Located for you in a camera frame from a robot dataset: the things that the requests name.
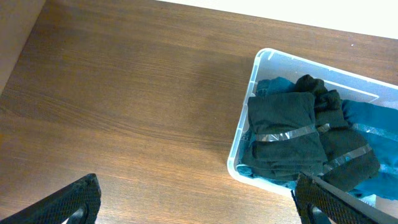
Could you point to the blue taped shirt bundle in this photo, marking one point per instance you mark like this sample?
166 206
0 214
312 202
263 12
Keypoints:
378 125

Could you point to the black taped shirt bundle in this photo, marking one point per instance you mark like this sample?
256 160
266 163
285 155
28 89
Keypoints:
350 158

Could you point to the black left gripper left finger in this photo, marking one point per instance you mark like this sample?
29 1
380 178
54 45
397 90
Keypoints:
78 202

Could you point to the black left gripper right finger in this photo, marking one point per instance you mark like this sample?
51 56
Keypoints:
319 202

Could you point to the black taped cloth bundle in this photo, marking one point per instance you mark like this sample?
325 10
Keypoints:
284 139

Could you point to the clear plastic storage bin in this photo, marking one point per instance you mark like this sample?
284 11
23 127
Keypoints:
270 63

